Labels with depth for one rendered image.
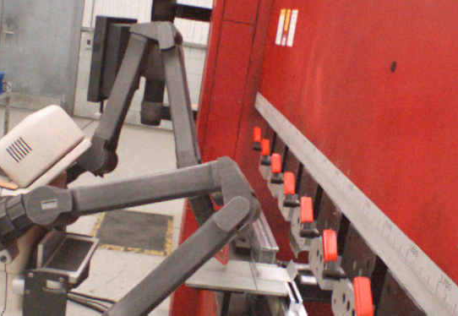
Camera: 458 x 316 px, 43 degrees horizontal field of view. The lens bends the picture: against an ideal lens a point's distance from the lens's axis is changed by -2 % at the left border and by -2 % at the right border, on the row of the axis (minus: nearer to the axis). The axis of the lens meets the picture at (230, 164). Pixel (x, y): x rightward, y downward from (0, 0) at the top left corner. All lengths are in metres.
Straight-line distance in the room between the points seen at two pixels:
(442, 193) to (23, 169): 0.92
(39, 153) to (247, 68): 1.19
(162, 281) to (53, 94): 7.78
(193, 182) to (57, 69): 7.71
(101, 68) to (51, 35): 6.27
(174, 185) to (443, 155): 0.54
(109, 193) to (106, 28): 1.42
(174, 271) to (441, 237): 0.55
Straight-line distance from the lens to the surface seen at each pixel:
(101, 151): 1.60
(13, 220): 1.26
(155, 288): 1.15
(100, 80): 2.53
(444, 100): 0.80
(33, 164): 1.37
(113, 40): 2.53
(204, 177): 1.12
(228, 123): 2.37
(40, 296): 1.44
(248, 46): 2.34
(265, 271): 1.67
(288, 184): 1.44
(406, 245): 0.85
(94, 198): 1.18
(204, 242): 1.12
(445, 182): 0.77
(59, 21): 8.74
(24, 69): 8.92
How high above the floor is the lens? 1.65
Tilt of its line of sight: 13 degrees down
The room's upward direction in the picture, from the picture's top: 9 degrees clockwise
